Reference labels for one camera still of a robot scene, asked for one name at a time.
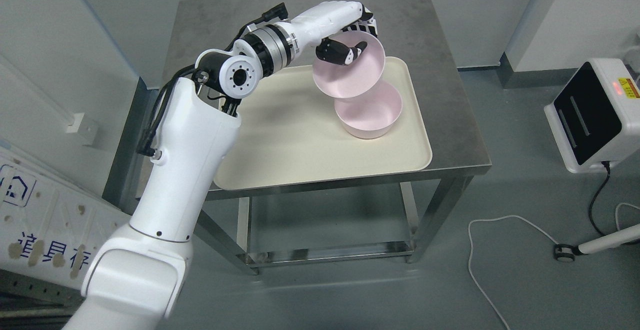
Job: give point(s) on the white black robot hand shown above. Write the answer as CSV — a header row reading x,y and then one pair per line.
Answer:
x,y
314,27

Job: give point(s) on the pink bowl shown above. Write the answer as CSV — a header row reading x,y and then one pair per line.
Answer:
x,y
349,81
371,114

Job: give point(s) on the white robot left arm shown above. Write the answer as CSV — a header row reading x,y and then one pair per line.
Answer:
x,y
138,274

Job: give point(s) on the metal shelf rack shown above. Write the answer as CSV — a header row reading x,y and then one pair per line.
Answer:
x,y
27,303

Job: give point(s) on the cream plastic tray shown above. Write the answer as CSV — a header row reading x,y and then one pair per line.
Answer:
x,y
290,134

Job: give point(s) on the stainless steel table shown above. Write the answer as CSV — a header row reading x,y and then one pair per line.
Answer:
x,y
409,30

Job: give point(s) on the white black device on stand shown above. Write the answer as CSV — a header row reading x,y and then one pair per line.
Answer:
x,y
596,116

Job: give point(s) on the white stand leg with caster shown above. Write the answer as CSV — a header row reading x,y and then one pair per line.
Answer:
x,y
567,253

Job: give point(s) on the white sign board blue text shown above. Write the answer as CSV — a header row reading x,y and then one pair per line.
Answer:
x,y
50,229

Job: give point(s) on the white wall socket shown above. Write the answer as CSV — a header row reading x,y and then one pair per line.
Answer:
x,y
84,130

